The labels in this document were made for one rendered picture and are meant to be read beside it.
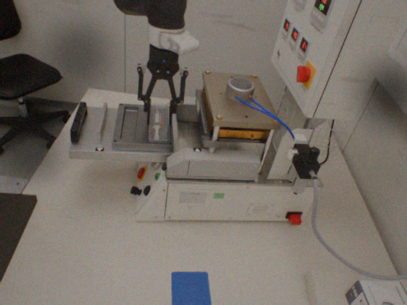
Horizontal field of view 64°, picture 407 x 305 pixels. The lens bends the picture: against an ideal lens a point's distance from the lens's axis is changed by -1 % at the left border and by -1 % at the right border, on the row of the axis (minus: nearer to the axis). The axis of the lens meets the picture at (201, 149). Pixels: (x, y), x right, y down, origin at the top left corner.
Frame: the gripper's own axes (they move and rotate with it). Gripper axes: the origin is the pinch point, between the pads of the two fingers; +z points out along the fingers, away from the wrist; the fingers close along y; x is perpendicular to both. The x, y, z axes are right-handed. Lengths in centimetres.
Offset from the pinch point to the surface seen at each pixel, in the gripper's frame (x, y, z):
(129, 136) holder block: 5.1, 8.2, 5.3
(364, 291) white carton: 46, -50, 17
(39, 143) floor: -110, 80, 103
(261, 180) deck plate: 15.4, -29.5, 10.4
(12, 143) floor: -108, 97, 103
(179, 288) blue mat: 38.0, -6.7, 28.3
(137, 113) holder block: -7.1, 6.8, 5.3
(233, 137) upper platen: 9.9, -20.1, 0.0
